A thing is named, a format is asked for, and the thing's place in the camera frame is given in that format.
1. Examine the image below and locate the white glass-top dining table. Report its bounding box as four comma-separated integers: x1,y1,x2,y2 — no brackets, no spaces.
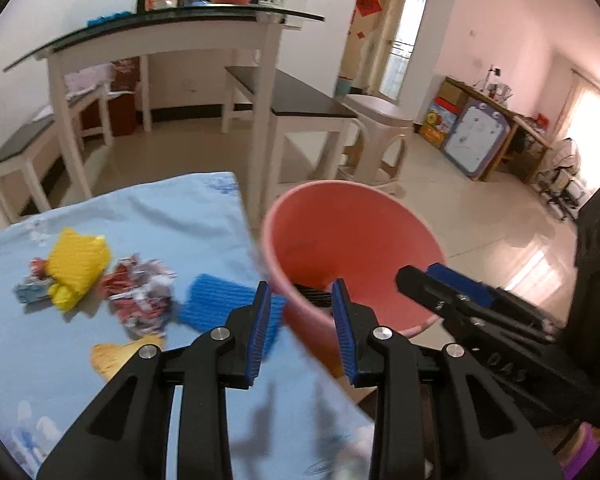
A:
2,2,326,231

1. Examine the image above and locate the large printed wrapper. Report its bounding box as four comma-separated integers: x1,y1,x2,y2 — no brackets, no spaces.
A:
99,256,178,338

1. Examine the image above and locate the purple cloth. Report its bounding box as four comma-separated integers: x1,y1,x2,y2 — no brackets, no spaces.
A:
562,422,600,480

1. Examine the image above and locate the white plastic bag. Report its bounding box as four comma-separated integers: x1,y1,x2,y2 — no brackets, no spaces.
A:
62,64,115,98

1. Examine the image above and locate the dark-top white bench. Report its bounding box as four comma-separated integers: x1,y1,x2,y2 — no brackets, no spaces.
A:
0,82,116,223
222,65,358,186

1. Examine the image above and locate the wooden desk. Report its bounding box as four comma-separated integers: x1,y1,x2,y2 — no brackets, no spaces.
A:
442,76,553,183

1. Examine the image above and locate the window curtain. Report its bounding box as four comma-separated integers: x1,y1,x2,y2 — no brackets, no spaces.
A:
562,67,600,201

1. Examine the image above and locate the office chair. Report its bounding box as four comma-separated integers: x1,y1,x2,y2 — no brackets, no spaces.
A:
535,165,588,221

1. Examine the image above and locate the light blue floral cloth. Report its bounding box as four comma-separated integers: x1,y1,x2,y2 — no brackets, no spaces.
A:
0,171,376,480

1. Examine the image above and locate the blue flat item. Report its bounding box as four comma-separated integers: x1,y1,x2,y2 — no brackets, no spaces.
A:
86,10,131,27

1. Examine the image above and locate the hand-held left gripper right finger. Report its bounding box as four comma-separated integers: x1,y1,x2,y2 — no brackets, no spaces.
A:
331,278,566,480

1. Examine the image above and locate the dark red paper bag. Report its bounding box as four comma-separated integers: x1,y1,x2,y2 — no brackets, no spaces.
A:
111,56,142,136

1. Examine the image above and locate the pink plastic basin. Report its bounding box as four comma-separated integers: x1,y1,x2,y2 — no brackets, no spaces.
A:
260,180,448,376

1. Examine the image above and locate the purple framed drawing board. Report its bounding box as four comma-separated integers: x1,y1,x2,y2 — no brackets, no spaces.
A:
440,99,511,181

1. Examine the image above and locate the beige plastic stool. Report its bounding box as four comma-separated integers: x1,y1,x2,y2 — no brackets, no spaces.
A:
337,94,416,196

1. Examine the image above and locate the white glass door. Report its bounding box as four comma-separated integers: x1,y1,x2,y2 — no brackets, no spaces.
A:
377,0,433,103

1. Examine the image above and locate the brown cardboard box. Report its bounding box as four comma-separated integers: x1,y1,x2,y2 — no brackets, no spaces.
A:
437,80,468,108

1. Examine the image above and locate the black foam fruit net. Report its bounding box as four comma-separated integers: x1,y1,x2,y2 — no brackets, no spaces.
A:
294,282,337,311

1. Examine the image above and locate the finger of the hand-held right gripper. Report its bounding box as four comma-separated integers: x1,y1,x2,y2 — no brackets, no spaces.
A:
426,262,556,333
396,265,531,341

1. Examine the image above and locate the colourful fruit carton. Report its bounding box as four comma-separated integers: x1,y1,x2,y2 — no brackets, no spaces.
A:
420,99,461,150

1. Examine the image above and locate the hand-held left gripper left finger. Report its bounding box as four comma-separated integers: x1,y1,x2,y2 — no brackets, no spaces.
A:
36,281,273,480

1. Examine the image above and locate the blue knitted cloth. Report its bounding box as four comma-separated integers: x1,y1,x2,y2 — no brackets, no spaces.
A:
177,273,288,356

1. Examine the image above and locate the yellow knitted cloth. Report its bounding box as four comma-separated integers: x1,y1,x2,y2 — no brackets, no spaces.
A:
45,227,113,311

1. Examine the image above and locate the small printed wrapper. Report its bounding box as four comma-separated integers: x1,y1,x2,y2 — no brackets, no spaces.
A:
14,257,56,306

